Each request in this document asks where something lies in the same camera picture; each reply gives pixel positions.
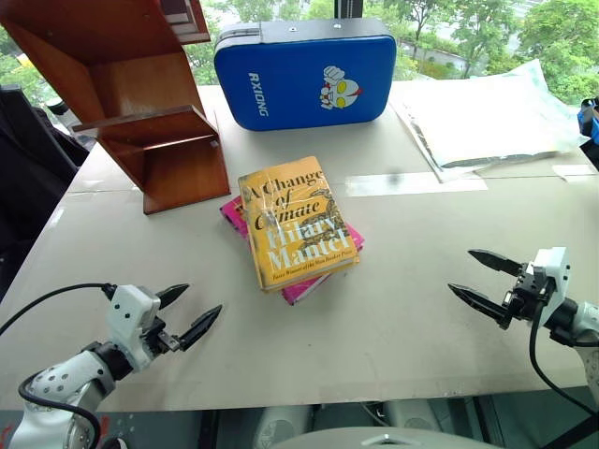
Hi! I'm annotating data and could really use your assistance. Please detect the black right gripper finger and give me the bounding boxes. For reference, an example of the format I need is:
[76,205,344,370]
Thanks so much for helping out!
[446,282,512,331]
[467,249,523,278]

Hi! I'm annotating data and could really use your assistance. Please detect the grey rounded robot leg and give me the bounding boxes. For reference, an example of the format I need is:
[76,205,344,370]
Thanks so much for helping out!
[386,399,444,432]
[256,404,315,445]

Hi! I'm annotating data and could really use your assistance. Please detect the blue carrying case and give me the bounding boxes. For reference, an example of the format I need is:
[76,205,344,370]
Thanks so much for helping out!
[212,19,399,133]

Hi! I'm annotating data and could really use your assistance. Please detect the clear plastic bag with sheets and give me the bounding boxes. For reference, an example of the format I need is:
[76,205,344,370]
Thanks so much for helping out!
[388,59,585,184]

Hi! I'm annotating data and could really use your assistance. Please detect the pink book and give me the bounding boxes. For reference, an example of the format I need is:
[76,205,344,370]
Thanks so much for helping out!
[219,196,367,307]

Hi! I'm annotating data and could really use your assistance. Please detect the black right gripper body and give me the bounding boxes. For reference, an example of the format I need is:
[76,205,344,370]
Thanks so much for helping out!
[501,262,549,329]

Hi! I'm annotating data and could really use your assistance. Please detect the yellow hardcover book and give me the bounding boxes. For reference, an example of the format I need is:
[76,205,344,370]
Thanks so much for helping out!
[237,155,363,294]

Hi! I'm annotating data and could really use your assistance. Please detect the long clear tape strip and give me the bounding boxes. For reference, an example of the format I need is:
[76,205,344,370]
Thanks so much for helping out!
[344,171,489,198]

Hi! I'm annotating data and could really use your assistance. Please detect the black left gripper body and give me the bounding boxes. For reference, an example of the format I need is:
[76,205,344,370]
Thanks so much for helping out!
[139,315,183,360]

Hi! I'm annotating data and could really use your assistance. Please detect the black vertical rail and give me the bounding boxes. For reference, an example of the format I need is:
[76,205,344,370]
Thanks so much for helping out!
[333,0,367,23]

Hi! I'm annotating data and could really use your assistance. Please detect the grey robot torso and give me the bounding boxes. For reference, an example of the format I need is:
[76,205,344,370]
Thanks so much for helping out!
[267,426,479,449]

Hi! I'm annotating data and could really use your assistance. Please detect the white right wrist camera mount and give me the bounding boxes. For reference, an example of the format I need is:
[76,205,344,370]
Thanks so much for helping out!
[527,246,571,329]

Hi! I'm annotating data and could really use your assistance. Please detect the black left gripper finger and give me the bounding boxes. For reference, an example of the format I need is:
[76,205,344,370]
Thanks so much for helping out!
[177,304,224,353]
[155,282,191,309]

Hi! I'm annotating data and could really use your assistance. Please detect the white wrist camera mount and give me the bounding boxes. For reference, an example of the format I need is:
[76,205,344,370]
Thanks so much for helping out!
[527,246,571,329]
[104,284,161,371]

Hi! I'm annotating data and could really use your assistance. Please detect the blue and black device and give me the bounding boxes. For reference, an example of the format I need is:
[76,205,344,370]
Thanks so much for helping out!
[576,95,599,170]

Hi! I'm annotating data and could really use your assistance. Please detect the brown wooden bookshelf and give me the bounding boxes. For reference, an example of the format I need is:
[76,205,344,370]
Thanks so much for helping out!
[0,0,233,216]

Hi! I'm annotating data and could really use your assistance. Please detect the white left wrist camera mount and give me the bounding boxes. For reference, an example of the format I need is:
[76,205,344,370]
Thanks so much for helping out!
[104,284,161,371]

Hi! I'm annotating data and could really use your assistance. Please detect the short clear tape strip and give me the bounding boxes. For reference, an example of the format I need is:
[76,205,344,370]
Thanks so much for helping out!
[550,164,599,183]

